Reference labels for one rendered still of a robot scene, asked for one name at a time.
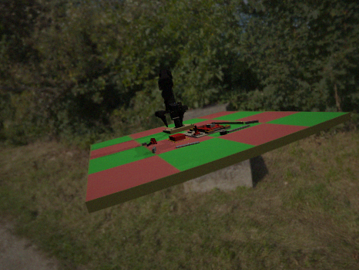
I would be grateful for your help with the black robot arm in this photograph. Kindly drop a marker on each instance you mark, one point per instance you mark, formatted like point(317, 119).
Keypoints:
point(166, 83)

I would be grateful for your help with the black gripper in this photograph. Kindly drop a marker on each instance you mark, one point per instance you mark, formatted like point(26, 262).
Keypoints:
point(162, 112)

